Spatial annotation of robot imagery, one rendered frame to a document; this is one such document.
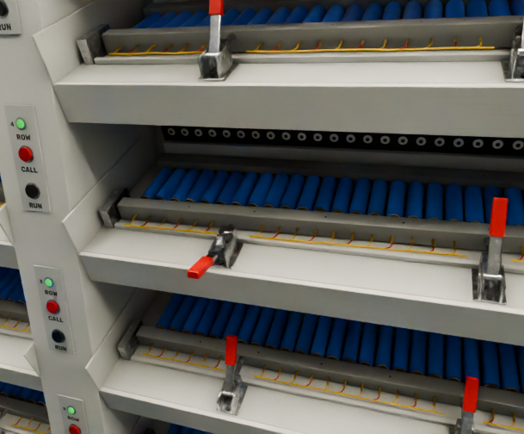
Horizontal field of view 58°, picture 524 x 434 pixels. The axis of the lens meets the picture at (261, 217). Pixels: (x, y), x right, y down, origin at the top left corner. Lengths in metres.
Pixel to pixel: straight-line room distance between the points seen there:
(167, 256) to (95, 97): 0.19
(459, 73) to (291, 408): 0.41
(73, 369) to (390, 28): 0.56
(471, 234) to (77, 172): 0.44
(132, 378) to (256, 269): 0.26
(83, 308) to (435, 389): 0.43
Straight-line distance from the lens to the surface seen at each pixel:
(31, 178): 0.61
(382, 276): 0.49
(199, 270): 0.46
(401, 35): 0.49
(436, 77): 0.44
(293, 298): 0.51
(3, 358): 0.81
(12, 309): 0.83
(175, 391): 0.66
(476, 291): 0.49
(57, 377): 0.73
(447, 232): 0.52
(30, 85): 0.58
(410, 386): 0.61
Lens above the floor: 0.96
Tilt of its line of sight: 19 degrees down
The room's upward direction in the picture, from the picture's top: 1 degrees counter-clockwise
